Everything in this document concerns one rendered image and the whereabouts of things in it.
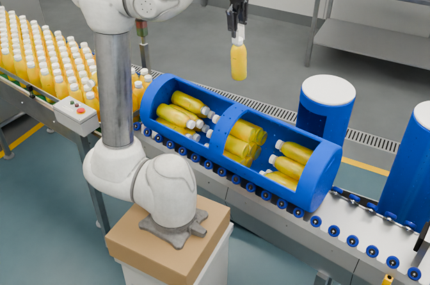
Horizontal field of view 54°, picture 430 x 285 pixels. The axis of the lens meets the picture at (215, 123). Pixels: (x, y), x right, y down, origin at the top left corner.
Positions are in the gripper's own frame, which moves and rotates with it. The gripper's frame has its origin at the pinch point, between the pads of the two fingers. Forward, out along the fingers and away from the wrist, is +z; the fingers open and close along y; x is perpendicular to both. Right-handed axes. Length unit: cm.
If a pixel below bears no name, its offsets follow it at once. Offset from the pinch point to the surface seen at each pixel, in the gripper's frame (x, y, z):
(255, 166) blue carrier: -21, -20, 51
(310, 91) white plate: -19, 38, 49
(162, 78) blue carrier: 30.3, -17.7, 23.2
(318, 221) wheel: -57, -32, 48
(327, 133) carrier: -34, 33, 68
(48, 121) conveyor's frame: 102, -44, 65
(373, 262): -80, -34, 53
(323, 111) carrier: -30, 32, 53
